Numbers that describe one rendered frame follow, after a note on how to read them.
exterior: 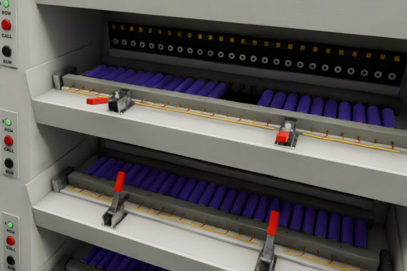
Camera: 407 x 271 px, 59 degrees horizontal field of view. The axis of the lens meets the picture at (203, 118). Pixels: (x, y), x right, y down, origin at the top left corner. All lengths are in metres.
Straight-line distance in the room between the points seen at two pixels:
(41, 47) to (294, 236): 0.52
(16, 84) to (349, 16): 0.53
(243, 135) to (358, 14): 0.21
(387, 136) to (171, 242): 0.36
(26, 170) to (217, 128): 0.36
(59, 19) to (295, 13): 0.42
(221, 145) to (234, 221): 0.16
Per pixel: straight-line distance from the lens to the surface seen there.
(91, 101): 0.52
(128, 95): 0.59
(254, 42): 0.64
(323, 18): 0.47
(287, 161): 0.49
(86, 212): 0.69
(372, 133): 0.53
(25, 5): 0.66
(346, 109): 0.58
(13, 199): 0.76
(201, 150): 0.52
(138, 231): 0.64
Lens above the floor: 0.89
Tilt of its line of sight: 13 degrees down
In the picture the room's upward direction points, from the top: 6 degrees clockwise
